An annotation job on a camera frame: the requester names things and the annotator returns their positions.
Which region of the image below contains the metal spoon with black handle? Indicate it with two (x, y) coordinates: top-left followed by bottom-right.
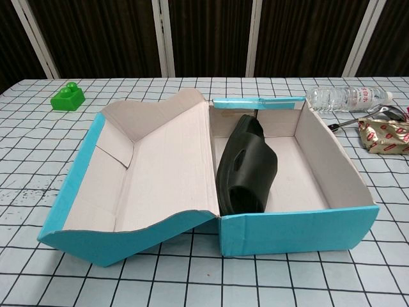
(328, 104), (408, 134)

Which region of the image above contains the dark white-framed partition screen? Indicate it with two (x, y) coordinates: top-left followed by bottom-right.
(0, 0), (409, 79)

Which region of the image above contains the gold foil snack packet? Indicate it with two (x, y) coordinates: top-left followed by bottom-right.
(357, 116), (409, 155)

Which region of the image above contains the white black checked tablecloth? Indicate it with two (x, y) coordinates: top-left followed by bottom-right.
(0, 75), (409, 307)

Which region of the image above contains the light blue cardboard shoe box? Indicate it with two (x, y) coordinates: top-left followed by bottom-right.
(37, 88), (380, 269)

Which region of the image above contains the green toy building block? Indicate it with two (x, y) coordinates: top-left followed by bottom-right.
(50, 81), (86, 113)

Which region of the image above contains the clear plastic water bottle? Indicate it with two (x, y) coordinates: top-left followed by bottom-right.
(305, 86), (394, 113)

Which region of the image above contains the black rubber slipper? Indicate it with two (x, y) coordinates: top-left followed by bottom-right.
(216, 114), (278, 214)

